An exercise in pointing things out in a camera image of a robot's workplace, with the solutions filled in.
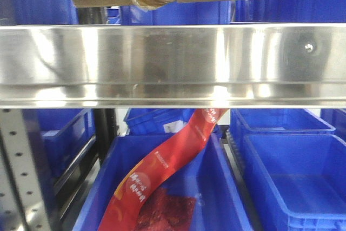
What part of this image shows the blue bin rear right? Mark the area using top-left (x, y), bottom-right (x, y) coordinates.
top-left (229, 108), bottom-right (336, 151)

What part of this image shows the stainless steel shelf beam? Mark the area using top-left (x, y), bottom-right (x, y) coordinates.
top-left (1, 23), bottom-right (345, 108)

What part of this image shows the red snack package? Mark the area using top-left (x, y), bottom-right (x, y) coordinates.
top-left (98, 108), bottom-right (227, 230)

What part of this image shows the blue bin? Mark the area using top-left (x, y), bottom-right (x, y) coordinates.
top-left (73, 134), bottom-right (252, 230)
top-left (235, 0), bottom-right (345, 23)
top-left (124, 108), bottom-right (195, 135)
top-left (37, 109), bottom-right (95, 178)
top-left (242, 134), bottom-right (345, 230)
top-left (229, 108), bottom-right (336, 151)
top-left (1, 0), bottom-right (78, 25)

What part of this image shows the blue bin lower left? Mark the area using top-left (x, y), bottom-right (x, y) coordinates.
top-left (37, 109), bottom-right (95, 178)

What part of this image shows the perforated steel shelf upright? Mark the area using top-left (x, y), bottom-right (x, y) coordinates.
top-left (1, 109), bottom-right (50, 230)

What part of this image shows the blue bin centre lower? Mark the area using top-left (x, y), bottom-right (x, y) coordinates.
top-left (73, 134), bottom-right (252, 230)

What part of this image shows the blue bin right lower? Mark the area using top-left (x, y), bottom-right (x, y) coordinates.
top-left (242, 134), bottom-right (345, 230)

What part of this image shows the blue bin upper right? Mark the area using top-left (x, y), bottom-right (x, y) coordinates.
top-left (235, 0), bottom-right (345, 23)

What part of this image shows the blue bin upper left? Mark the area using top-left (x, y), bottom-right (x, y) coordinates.
top-left (1, 0), bottom-right (78, 25)

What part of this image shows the blue bin rear centre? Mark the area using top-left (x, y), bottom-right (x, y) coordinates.
top-left (124, 108), bottom-right (195, 135)

